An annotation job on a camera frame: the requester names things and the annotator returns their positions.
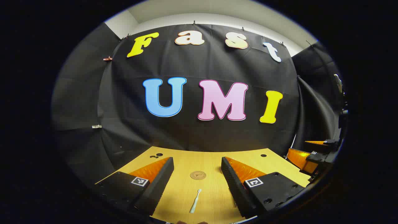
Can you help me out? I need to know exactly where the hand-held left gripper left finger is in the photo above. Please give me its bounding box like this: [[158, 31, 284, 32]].
[[93, 156, 174, 217]]

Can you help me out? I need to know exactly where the wooden desktop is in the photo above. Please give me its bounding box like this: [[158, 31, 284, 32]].
[[95, 146, 311, 224]]

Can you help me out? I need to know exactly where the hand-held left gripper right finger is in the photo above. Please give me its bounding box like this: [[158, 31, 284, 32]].
[[221, 156, 307, 219]]

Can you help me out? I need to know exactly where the black backdrop cloth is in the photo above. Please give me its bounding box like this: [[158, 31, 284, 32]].
[[51, 22, 345, 187]]

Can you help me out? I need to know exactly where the white cable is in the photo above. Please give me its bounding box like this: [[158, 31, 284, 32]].
[[288, 133, 297, 153]]

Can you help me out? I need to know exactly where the pale green toothbrush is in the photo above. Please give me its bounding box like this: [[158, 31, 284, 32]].
[[189, 189, 202, 214]]

